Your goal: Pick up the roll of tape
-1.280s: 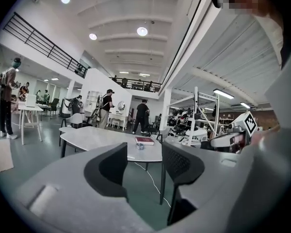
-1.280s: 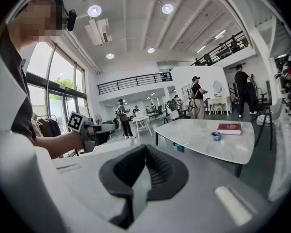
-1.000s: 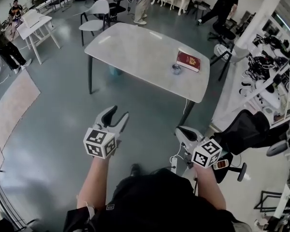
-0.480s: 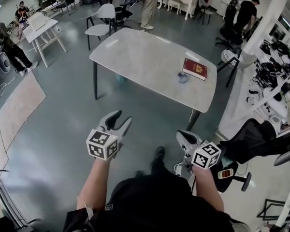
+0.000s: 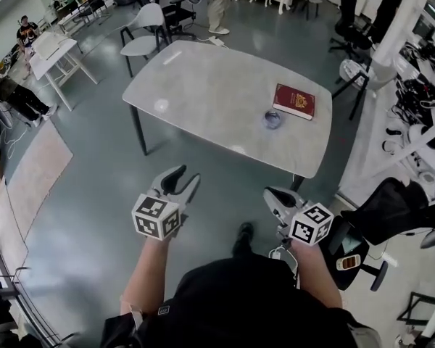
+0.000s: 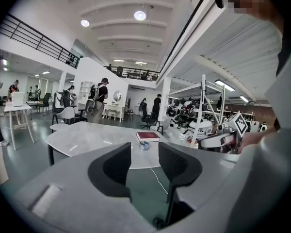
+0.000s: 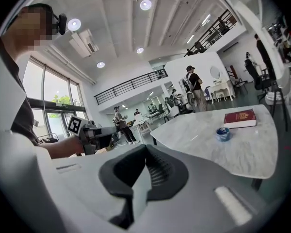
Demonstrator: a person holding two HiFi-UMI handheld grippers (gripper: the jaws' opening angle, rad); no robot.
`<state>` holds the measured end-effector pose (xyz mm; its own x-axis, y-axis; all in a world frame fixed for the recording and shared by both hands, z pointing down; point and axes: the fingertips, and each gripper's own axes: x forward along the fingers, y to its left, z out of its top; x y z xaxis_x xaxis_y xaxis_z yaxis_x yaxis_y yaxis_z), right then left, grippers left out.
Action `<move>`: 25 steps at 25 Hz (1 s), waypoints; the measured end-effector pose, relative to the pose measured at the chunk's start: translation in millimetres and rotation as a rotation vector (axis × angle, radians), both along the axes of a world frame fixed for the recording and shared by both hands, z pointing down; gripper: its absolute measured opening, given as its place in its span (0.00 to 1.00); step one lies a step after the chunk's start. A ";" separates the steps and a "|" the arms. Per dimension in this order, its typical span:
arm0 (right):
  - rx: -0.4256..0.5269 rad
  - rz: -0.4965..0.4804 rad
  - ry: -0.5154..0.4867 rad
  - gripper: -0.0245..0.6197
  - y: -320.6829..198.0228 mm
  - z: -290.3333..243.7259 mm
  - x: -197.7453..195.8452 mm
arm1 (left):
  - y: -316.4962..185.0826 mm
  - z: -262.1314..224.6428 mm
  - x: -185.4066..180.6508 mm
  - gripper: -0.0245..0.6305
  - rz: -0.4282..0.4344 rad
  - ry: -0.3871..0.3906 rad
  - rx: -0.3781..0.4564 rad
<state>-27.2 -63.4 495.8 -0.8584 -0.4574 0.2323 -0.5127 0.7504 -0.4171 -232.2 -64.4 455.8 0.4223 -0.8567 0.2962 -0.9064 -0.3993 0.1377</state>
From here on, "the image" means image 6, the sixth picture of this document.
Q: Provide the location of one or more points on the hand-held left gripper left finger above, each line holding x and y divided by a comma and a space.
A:
111, 169

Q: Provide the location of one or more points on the pile of black and white gear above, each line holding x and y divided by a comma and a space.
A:
184, 110

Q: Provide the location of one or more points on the long tube light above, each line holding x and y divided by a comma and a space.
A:
244, 98
224, 85

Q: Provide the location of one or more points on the red book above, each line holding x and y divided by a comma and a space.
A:
148, 136

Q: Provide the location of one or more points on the white high desk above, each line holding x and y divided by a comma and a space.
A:
17, 108

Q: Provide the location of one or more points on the white marble table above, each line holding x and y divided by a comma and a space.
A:
87, 136

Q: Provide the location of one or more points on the white box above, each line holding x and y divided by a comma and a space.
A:
17, 98

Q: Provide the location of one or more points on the black balcony railing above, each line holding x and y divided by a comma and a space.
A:
38, 41

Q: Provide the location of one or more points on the white metal rack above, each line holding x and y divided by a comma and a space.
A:
203, 101

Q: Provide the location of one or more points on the round mirror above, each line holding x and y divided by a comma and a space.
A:
117, 96

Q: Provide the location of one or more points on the white dressing table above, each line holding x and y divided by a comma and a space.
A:
114, 110

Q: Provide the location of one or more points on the person's right forearm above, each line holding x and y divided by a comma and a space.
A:
257, 137

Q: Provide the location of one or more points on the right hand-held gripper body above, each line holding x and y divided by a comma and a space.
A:
215, 139

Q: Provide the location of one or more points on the white shelf cabinet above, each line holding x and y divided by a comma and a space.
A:
85, 91

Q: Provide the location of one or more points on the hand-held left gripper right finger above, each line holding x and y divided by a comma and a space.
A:
177, 166

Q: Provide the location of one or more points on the person's white shirt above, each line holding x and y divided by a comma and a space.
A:
276, 154

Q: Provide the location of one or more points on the white shell chair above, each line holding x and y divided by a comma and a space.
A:
66, 114

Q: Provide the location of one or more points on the black mezzanine railing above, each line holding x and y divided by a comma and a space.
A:
135, 73

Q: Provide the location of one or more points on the white backpack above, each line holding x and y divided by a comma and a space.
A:
94, 92

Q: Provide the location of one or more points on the clear roll of tape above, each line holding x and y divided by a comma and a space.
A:
144, 145

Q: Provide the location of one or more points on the round ceiling light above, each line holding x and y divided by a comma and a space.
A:
140, 15
85, 22

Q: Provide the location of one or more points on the green office chair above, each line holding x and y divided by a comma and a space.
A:
46, 101

